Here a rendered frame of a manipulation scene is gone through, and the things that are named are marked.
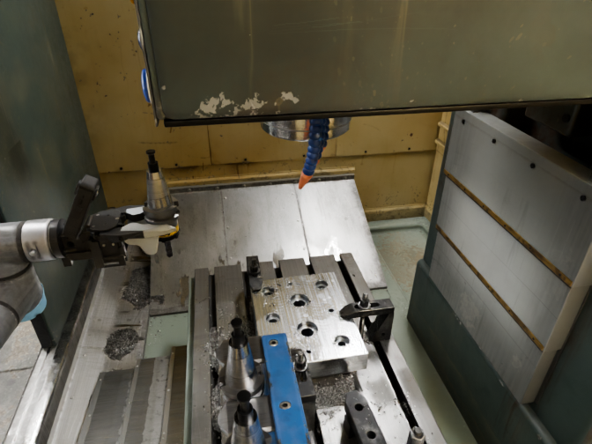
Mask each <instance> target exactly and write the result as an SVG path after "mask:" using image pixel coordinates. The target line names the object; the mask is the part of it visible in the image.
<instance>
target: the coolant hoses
mask: <svg viewBox="0 0 592 444"><path fill-rule="evenodd" d="M309 123H310V126H309V131H310V132H309V134H308V135H309V138H310V139H309V140H308V144H309V146H308V148H307V150H308V152H307V157H306V162H305V164H304V167H303V169H302V172H301V176H300V183H299V189H303V188H304V186H305V185H306V184H307V183H308V181H309V180H310V179H311V178H312V177H313V174H314V173H315V169H316V166H317V165H318V163H319V162H320V160H319V159H320V158H321V157H322V152H323V151H324V150H325V148H326V146H327V144H328V143H327V140H328V139H329V134H328V132H329V124H330V121H329V118H327V119H311V120H309Z"/></svg>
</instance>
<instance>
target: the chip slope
mask: <svg viewBox="0 0 592 444"><path fill-rule="evenodd" d="M299 183H300V177H299V178H287V179H276V180H264V181H242V182H230V183H219V184H207V185H196V186H184V187H172V188H168V189H169V192H170V195H171V196H172V197H175V198H176V199H177V200H178V204H179V206H178V207H177V208H179V210H180V213H178V215H179V217H178V218H177V220H178V224H179V227H180V233H179V235H178V238H177V239H173V240H171V247H172V252H173V256H171V257H168V256H167V252H166V247H165V243H162V242H161V241H159V244H158V251H157V253H156V254H154V255H151V290H150V297H151V296H154V295H155V296H156V295H161V294H162V295H163V294H165V305H164V303H163V305H162V306H161V305H158V304H159V303H158V302H153V300H152V302H150V317H153V318H154V316H162V315H175V314H183V313H188V312H189V279H190V278H194V277H195V269H202V268H208V269H209V275H214V267H218V266H227V265H235V264H240V266H241V271H247V261H246V256H253V255H258V259H259V262H268V261H272V262H273V265H274V268H279V266H278V260H284V259H293V258H301V257H304V260H305V263H306V264H310V262H309V257H310V256H318V255H334V256H335V258H336V260H337V261H341V260H340V258H339V254H342V253H352V255H353V257H354V259H355V261H356V263H357V265H358V266H359V269H360V271H361V273H362V275H363V277H364V279H365V280H366V283H367V285H368V287H369V289H370V291H372V290H379V289H385V290H386V288H388V287H387V283H386V280H385V277H384V275H383V272H382V268H381V264H380V261H379V258H378V255H377V252H376V249H375V246H374V241H373V238H372V235H371V233H370V229H369V226H368V223H367V221H366V215H365V213H364V210H363V207H362V203H361V201H360V198H359V193H358V190H357V187H356V184H355V181H354V174H333V175H322V176H313V177H312V178H311V179H310V180H309V181H308V183H307V184H306V185H305V186H304V188H303V189H299ZM150 300H151V298H150ZM153 303H154V304H153ZM153 318H152V319H153Z"/></svg>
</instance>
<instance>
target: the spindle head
mask: <svg viewBox="0 0 592 444"><path fill-rule="evenodd" d="M137 5H138V10H139V16H140V21H141V27H142V32H143V37H144V47H145V53H146V58H147V63H148V69H149V74H150V80H151V85H152V95H153V100H154V106H155V111H156V116H157V118H158V119H160V120H164V126H165V127H166V128H168V127H184V126H200V125H216V124H232V123H248V122H279V121H295V120H311V119H327V118H343V117H359V116H375V115H406V114H422V113H438V112H454V111H470V110H486V109H502V108H518V107H548V106H564V105H580V104H592V0H137Z"/></svg>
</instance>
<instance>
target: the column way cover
mask: <svg viewBox="0 0 592 444"><path fill-rule="evenodd" d="M591 172H592V170H591V169H589V168H587V167H585V166H583V165H582V164H580V163H578V162H576V161H575V160H573V159H570V158H568V157H567V156H566V155H564V154H562V153H560V152H558V151H556V150H554V149H552V148H551V147H550V146H548V145H546V144H543V143H542V142H540V141H538V140H536V139H535V138H533V137H531V136H529V135H527V134H526V133H524V132H522V131H520V130H518V129H517V128H515V127H513V126H511V125H510V124H508V123H506V122H503V121H502V120H500V119H499V118H497V117H495V116H494V115H491V114H489V113H487V112H481V111H480V112H478V113H476V112H475V113H472V112H471V111H455V119H454V124H453V129H452V133H451V138H450V142H449V147H448V155H447V159H446V164H445V168H444V171H443V173H444V174H445V175H446V180H445V185H444V189H443V193H442V198H441V202H440V210H439V215H438V219H437V224H436V229H437V230H438V234H437V239H436V243H435V247H434V251H433V259H432V264H431V268H430V272H429V277H430V278H431V279H432V281H433V282H434V283H435V284H436V286H437V287H438V289H439V290H440V292H441V293H442V295H443V296H444V298H445V299H446V300H447V302H448V304H449V305H450V306H451V307H452V308H453V310H454V311H455V313H456V314H457V316H458V317H459V319H460V320H461V321H462V323H463V325H464V326H465V327H466V329H467V330H468V331H469V333H470V334H471V335H472V337H473V338H474V339H475V341H476V342H477V344H478V345H479V347H480V348H481V350H482V351H483V352H484V354H485V356H486V357H487V358H488V359H489V360H490V362H491V363H492V365H493V367H494V368H495V369H496V371H497V372H498V374H499V376H500V377H501V378H502V380H503V381H504V382H505V383H506V385H507V386H508V388H509V389H510V391H511V392H512V393H513V395H514V397H515V398H516V399H517V401H518V402H519V404H524V403H533V402H534V401H535V398H536V396H537V393H538V391H539V389H540V387H541V385H542V383H543V381H544V377H545V376H546V374H547V372H548V369H549V367H550V365H551V363H552V361H553V358H554V356H555V354H556V352H557V350H559V349H561V348H562V345H563V343H564V342H565V340H566V337H567V334H568V332H569V330H570V329H571V327H572V325H573V322H574V319H575V317H576V315H577V314H578V311H579V309H580V307H581V304H582V302H583V300H584V298H585V296H586V294H587V292H588V289H589V287H590V286H591V285H592V182H591V181H589V180H588V179H589V177H590V175H591Z"/></svg>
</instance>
